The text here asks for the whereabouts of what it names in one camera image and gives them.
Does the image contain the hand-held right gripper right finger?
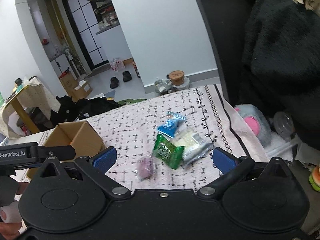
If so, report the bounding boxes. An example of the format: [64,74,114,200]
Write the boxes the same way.
[196,147,292,201]

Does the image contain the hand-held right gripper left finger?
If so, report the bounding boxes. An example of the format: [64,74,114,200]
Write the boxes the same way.
[40,147,132,201]

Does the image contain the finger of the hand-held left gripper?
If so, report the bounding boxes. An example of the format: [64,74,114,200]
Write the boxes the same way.
[37,144,77,161]

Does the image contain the brown cardboard box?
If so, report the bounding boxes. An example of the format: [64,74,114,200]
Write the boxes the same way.
[26,121,106,180]

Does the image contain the white grey snack packet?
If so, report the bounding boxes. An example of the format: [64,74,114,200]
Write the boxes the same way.
[172,126,213,167]

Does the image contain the small clear purple packet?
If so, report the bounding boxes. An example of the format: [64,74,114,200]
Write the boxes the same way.
[136,155,157,182]

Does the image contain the green snack packet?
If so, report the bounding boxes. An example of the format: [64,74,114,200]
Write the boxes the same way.
[152,134,185,170]

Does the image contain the blue snack packet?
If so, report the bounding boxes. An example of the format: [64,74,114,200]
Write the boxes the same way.
[157,111,187,138]

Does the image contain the person's left hand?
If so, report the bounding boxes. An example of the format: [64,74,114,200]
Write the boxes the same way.
[0,176,28,240]

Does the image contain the grey pink plush toy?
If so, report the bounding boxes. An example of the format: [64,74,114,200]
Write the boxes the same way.
[234,104,273,148]

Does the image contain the black clothes pile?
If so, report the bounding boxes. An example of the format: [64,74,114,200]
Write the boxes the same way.
[50,95,122,128]

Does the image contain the clear plastic wrap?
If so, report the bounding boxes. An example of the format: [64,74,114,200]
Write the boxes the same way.
[265,132,300,160]

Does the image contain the table with beige cloth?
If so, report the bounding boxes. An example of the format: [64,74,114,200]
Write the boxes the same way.
[0,76,60,139]

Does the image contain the stacked cardboard boxes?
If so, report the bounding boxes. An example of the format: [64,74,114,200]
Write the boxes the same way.
[59,71,93,102]

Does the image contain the clear plastic cup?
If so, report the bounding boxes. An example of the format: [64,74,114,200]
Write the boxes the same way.
[272,112,295,138]

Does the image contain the clear glass jar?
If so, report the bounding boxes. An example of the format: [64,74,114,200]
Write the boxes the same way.
[154,79,190,96]

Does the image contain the white standing fan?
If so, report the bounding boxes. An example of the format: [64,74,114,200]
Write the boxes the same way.
[62,46,78,78]

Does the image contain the burger toy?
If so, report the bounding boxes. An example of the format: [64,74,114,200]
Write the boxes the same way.
[309,166,320,192]

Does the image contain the clear pink plastic bag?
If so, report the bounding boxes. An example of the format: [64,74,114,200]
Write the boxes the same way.
[109,57,125,72]

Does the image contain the wooden jar lid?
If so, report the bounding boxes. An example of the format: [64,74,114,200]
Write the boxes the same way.
[169,70,186,86]

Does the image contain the black fleece blanket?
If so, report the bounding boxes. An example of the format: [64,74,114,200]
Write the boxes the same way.
[241,0,320,143]

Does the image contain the black framed glass door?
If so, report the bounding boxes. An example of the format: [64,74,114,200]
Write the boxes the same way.
[61,0,109,70]

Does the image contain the black sofa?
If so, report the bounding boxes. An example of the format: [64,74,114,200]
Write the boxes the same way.
[191,0,320,120]

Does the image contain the kitchen shelf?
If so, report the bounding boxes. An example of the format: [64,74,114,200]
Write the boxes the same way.
[87,0,120,34]

